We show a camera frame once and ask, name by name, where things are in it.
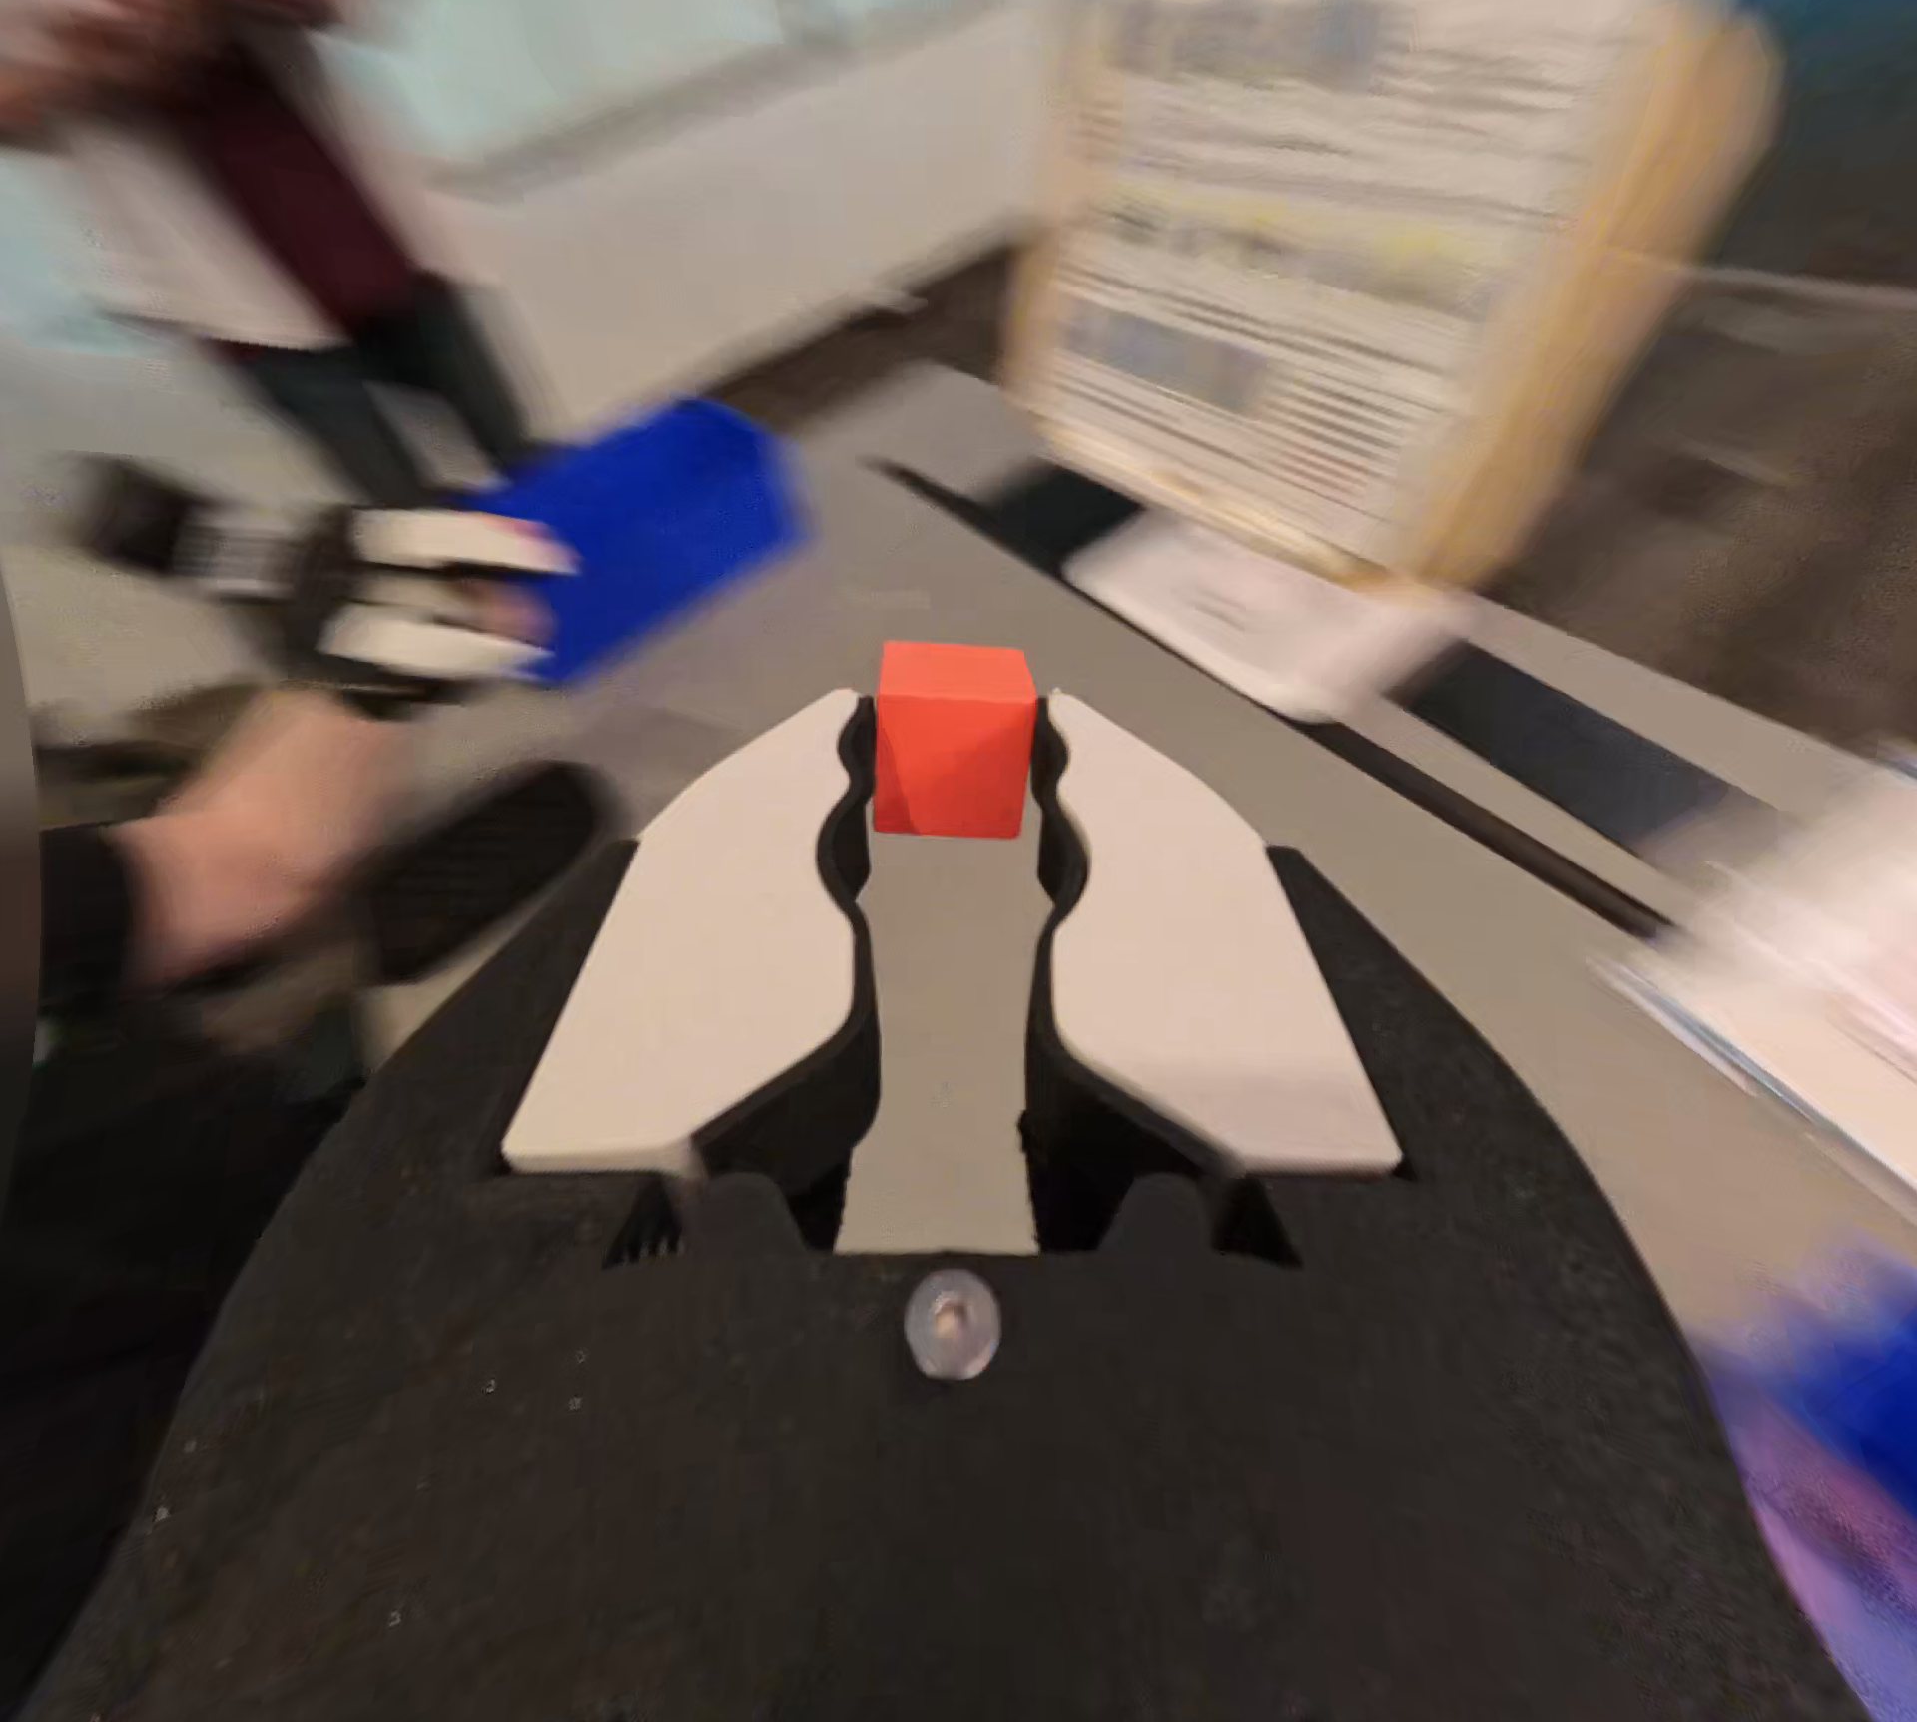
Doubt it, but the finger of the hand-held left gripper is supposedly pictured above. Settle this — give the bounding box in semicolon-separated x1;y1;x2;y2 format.
321;610;550;682
351;510;580;582

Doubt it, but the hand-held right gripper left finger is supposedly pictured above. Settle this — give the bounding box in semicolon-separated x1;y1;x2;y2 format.
500;690;880;1253

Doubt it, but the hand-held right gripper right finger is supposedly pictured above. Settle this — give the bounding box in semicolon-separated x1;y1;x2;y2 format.
1022;690;1405;1253

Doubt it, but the blue plastic bin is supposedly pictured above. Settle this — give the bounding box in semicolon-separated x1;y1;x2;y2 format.
1691;1243;1917;1722
463;396;810;688

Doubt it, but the orange-red wooden cube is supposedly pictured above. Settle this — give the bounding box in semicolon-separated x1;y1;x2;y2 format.
870;642;1040;842

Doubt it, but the person's left forearm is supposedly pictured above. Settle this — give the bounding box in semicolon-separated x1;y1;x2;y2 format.
111;690;451;1051

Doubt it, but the black chair armrest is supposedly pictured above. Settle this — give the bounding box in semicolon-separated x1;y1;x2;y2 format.
365;764;616;983

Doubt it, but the black desk cover flap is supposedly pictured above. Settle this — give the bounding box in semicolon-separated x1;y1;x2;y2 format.
1407;644;1725;826
972;464;1139;564

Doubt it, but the clear plastic bag with papers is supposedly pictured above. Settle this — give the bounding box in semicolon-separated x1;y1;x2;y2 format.
1601;764;1917;1201

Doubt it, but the person's black clothing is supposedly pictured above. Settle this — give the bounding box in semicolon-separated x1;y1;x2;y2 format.
0;1049;361;1681

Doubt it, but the printed instruction sheet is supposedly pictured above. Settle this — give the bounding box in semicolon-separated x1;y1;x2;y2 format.
1048;0;1709;556

